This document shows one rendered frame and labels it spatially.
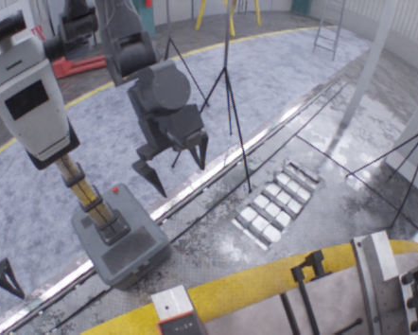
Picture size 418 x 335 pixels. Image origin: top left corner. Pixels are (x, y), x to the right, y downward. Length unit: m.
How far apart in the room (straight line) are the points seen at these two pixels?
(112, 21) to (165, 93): 0.15
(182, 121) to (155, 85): 0.06
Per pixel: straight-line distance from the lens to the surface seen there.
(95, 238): 1.55
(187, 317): 0.76
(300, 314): 1.35
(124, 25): 0.36
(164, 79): 0.29
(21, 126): 0.80
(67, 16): 0.66
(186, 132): 0.29
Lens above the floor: 1.55
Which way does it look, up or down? 50 degrees down
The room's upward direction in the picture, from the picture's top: 2 degrees clockwise
